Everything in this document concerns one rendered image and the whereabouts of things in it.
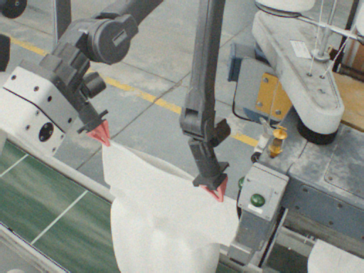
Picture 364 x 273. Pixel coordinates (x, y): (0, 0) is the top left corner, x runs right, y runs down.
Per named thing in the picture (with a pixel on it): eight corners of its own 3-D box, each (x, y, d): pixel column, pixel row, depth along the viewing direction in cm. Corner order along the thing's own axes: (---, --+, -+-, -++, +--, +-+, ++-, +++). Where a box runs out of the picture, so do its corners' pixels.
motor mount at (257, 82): (231, 105, 124) (240, 58, 113) (240, 95, 128) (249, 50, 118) (319, 142, 114) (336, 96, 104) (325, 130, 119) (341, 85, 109)
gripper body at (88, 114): (110, 113, 127) (97, 93, 126) (89, 130, 120) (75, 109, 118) (99, 119, 132) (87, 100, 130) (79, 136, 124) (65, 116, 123)
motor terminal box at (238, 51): (224, 89, 123) (229, 55, 116) (224, 72, 131) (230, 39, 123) (251, 93, 123) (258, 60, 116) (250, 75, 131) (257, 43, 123)
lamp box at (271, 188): (237, 205, 83) (245, 175, 77) (245, 192, 86) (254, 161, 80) (270, 222, 80) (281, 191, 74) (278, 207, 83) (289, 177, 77)
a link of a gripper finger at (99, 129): (124, 135, 128) (107, 110, 126) (110, 147, 123) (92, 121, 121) (113, 141, 133) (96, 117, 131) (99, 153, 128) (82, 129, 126)
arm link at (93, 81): (52, 76, 123) (62, 75, 116) (81, 57, 128) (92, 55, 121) (70, 108, 128) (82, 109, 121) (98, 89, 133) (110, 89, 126)
